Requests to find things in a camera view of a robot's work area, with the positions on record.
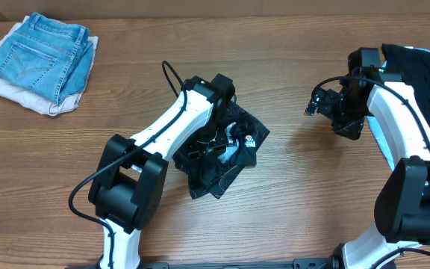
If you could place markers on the black printed cycling jersey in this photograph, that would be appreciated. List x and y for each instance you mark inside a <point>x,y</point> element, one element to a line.
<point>212,174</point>

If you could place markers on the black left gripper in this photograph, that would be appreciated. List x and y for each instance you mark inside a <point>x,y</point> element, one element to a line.
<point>197,150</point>

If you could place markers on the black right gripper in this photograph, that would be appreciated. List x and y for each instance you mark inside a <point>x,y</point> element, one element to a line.
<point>351,130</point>

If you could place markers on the folded white cloth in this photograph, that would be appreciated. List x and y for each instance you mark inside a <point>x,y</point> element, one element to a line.
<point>33,101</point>

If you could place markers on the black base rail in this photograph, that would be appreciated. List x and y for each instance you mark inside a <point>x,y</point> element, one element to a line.
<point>304,263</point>

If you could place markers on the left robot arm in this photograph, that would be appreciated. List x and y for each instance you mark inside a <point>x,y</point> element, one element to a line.
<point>128,184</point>

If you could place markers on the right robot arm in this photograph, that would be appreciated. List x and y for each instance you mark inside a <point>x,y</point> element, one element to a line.
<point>367,67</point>

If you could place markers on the light blue t-shirt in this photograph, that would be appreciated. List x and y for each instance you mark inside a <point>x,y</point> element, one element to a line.
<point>381,142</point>

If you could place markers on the folded blue denim jeans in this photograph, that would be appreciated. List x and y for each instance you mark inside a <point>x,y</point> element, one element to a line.
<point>49,58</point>

